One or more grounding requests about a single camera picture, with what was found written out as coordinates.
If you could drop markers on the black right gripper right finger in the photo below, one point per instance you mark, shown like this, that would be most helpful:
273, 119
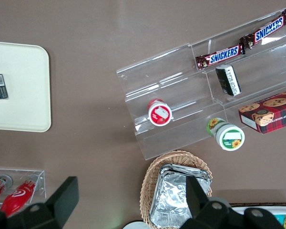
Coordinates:
195, 198

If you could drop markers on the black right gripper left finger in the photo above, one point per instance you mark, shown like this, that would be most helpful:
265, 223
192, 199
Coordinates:
62, 198

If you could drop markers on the foil-wrapped sandwich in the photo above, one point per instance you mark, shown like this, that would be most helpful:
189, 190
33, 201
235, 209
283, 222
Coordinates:
171, 198
181, 169

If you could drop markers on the woven wicker basket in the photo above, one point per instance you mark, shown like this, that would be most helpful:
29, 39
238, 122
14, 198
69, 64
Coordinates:
150, 181

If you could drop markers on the cream plastic tray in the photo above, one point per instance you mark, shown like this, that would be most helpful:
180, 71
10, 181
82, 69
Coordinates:
23, 95

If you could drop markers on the clear acrylic bottle holder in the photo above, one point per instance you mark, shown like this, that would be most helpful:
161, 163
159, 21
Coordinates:
39, 181

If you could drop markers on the white round object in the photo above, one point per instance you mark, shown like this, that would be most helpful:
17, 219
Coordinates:
135, 226

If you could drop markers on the green sunflower yogurt cup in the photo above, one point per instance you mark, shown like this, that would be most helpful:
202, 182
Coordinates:
230, 138

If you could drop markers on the white bin with dark rim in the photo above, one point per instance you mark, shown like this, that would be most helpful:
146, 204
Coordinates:
276, 208

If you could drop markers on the teal snack packet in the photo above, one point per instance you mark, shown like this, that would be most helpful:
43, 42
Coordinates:
280, 218

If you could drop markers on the red strawberry yogurt cup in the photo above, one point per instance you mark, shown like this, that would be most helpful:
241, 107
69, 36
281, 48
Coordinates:
160, 115

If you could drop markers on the clear acrylic tiered display stand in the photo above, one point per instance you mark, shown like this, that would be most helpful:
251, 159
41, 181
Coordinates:
181, 95

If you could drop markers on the red tartan cookie box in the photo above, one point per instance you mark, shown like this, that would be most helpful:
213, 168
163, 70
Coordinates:
271, 114

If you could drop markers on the black box with white side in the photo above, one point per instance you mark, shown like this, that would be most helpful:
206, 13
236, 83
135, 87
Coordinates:
228, 81

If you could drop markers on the Snickers chocolate bar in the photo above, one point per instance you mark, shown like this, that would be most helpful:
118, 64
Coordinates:
222, 55
268, 29

